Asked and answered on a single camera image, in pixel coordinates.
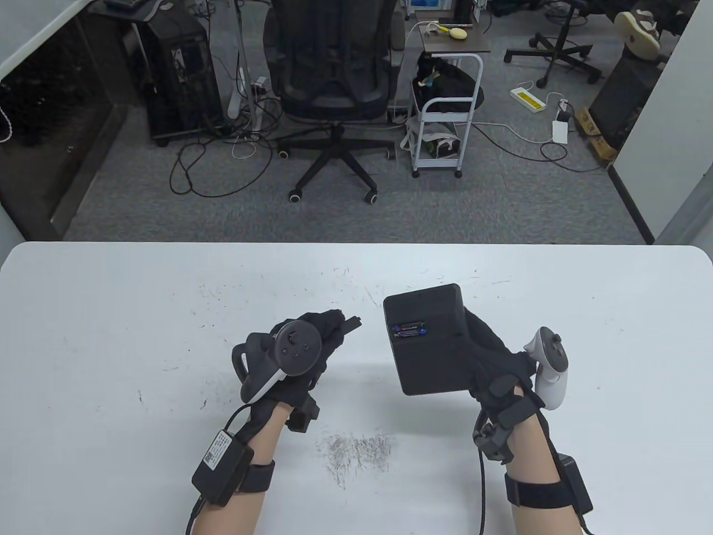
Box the dark grey hand-mounted controller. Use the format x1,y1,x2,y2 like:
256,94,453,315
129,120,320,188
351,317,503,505
232,322,323,403

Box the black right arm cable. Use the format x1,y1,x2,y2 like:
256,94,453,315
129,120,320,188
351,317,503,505
475,445,490,535

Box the black computer tower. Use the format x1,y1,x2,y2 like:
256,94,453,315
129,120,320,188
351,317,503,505
133,10,224,148

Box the person's left hand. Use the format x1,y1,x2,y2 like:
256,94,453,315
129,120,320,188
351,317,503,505
245,309,347,442

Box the white desk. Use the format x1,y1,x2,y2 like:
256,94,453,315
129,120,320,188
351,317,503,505
0,0,108,80

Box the black cabinet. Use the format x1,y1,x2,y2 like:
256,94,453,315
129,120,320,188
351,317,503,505
589,51,671,152

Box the cardboard box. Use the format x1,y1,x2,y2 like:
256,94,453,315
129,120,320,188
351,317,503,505
575,106,620,163

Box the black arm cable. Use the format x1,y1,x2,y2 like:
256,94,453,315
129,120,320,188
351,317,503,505
185,495,208,535
475,445,490,535

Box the black left forearm strap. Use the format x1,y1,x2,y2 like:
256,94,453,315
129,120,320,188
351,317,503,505
237,459,276,495

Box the black right forearm strap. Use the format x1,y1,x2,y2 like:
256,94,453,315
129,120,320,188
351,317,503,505
505,471,581,510

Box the black battery box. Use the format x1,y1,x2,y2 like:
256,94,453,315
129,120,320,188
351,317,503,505
383,283,475,397

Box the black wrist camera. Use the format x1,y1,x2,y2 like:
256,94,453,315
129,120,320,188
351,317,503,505
473,377,545,464
285,392,321,435

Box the person's left forearm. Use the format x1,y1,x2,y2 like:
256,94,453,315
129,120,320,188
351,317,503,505
192,404,294,535

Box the white rolling cart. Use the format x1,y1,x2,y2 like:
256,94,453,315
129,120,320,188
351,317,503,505
408,20,492,179

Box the black floor cables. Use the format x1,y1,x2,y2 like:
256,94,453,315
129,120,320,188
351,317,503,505
169,95,286,199

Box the white hand-mounted controller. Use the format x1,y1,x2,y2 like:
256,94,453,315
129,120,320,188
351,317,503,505
522,327,569,412

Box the black plain forearm pack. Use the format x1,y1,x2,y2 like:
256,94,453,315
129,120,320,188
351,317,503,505
556,454,594,517

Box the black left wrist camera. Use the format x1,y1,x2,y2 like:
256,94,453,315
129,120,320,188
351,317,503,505
285,392,321,435

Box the black forearm strap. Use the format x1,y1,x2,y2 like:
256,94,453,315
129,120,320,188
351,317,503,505
505,471,581,510
237,459,276,495

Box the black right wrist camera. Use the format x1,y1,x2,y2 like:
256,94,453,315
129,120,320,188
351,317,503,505
473,377,545,464

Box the person's right forearm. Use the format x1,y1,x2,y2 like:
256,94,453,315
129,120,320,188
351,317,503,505
478,411,585,535

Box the black bag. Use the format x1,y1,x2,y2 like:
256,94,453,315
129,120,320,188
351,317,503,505
412,56,485,114

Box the white yellow power strip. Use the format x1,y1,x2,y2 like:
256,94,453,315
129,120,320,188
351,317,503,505
510,86,546,115

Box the black labelled forearm pack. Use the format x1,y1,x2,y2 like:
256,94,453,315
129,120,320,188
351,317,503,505
192,429,255,507

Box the black swivel chair base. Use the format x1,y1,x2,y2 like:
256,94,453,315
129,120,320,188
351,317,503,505
504,0,603,89

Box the person's right hand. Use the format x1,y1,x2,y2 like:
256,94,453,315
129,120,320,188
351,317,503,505
462,305,538,413

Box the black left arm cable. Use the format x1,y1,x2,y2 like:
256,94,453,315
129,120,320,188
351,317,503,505
185,495,208,535

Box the black mesh office chair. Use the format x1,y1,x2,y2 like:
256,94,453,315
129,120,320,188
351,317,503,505
262,0,406,205

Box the white bag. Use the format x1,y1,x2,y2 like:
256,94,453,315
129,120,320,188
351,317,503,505
405,118,464,161

